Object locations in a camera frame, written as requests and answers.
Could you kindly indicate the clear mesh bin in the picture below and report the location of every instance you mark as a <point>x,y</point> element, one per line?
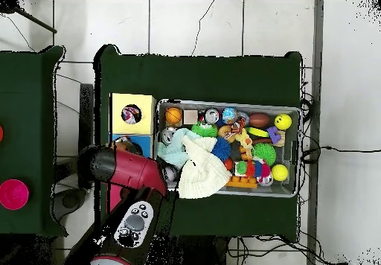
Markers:
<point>292,187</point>

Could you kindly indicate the wooden box with three holes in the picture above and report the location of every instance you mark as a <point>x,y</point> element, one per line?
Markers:
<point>149,101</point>

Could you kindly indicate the small wooden cube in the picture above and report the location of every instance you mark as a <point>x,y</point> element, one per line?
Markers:
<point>190,117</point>

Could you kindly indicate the red disc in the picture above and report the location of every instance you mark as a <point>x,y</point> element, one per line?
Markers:
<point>1,133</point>

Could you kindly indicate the plain yellow ball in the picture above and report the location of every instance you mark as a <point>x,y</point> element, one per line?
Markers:
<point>279,172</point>

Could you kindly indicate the yellow smiley ball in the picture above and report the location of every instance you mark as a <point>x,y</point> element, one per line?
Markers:
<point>283,121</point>

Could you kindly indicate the mint green cloth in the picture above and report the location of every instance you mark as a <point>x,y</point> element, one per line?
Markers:
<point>175,149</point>

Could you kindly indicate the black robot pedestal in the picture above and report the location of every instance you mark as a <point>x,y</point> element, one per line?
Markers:
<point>202,253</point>

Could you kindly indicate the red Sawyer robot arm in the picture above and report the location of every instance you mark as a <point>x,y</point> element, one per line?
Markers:
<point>131,170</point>

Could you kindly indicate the black tripod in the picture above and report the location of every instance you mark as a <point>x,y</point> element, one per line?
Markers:
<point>9,6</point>

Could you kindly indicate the cream yellow cloth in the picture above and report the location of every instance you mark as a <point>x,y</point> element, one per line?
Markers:
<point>205,170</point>

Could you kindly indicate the green fuzzy toy with eyes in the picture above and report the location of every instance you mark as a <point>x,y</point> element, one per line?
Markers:
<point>205,130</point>

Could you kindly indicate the side table with green cloth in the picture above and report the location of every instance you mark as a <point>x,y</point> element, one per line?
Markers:
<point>30,128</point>

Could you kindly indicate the pink disc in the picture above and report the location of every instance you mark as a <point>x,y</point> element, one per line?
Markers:
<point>13,195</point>

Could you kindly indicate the blue spiky ball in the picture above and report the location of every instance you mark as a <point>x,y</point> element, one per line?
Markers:
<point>221,149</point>

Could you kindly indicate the globe print ball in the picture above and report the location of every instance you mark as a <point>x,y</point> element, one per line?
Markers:
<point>230,115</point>

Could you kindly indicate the silver can with open top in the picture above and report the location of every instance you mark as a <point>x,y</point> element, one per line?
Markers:
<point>211,116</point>

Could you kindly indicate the colourful polka dot cloth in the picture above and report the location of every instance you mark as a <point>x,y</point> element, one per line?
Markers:
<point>131,114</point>

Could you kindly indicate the small orange basketball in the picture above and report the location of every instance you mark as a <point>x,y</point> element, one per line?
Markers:
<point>174,116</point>

